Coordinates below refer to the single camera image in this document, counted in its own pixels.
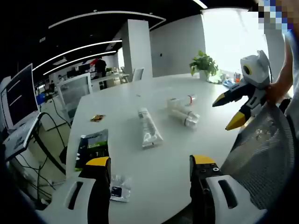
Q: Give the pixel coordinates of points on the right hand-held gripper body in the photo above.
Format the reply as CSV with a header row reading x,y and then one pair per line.
x,y
257,70

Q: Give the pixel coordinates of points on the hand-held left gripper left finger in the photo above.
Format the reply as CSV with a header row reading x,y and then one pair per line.
x,y
98,186

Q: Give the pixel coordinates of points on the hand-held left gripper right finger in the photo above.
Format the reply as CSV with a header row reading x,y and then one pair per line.
x,y
203,186

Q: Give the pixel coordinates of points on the clear bag with dark card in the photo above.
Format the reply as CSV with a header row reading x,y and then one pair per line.
x,y
119,190

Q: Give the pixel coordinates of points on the green black packet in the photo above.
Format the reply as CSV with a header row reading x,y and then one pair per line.
x,y
93,147

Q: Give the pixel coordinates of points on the brown snack wrapper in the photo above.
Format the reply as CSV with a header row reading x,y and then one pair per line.
x,y
97,118

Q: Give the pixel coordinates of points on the white skincare tube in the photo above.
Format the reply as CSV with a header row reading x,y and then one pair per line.
x,y
149,130

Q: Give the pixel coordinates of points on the small orange bottle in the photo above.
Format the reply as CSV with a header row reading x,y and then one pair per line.
x,y
237,78

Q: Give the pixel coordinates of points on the person's right hand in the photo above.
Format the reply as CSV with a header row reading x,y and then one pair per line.
x,y
280,91

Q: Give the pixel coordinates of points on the blue plastic packet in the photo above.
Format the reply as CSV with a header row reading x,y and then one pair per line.
x,y
229,83

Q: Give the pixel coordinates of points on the bright window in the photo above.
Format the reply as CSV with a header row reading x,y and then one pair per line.
x,y
233,39

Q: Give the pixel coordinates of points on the potted green plant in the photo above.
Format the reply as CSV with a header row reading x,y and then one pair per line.
x,y
203,63

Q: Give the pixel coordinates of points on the grey mesh office chair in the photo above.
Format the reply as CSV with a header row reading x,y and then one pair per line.
x,y
257,151

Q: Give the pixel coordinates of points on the black-legged standing desk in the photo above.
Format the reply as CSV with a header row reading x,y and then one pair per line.
x,y
46,149

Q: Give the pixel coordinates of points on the ceiling light strip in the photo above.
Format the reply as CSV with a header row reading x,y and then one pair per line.
x,y
81,47
200,3
70,61

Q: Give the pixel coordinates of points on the small white chair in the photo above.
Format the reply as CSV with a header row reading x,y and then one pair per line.
x,y
138,74

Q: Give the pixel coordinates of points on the white mesh-back chair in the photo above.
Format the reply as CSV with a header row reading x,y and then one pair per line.
x,y
74,91

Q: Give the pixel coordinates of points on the computer monitor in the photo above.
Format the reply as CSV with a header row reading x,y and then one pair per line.
x,y
21,98

